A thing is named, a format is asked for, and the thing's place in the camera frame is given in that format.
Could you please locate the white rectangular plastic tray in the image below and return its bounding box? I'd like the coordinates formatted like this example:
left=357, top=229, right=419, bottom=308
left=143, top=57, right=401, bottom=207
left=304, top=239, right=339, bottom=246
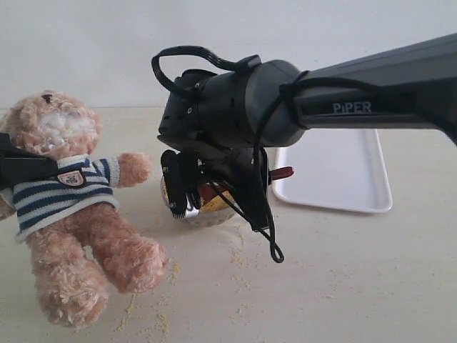
left=273, top=129, right=393, bottom=214

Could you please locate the tan teddy bear striped shirt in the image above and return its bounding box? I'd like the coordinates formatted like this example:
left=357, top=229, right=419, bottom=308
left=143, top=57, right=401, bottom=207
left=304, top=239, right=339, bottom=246
left=1, top=90, right=168, bottom=328

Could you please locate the dark red wooden spoon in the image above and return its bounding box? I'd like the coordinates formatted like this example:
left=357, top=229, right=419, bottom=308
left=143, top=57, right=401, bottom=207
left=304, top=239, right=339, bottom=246
left=197, top=166, right=294, bottom=206

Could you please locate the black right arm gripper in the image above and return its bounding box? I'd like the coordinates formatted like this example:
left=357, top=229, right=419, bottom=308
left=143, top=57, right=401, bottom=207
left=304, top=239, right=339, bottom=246
left=161, top=148, right=273, bottom=231

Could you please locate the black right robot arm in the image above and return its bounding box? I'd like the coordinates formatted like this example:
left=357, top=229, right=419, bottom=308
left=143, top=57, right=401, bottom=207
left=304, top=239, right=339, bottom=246
left=151, top=34, right=456, bottom=231

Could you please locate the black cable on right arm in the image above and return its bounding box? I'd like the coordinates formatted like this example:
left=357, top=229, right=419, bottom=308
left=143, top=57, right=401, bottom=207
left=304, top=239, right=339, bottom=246
left=151, top=45, right=422, bottom=264

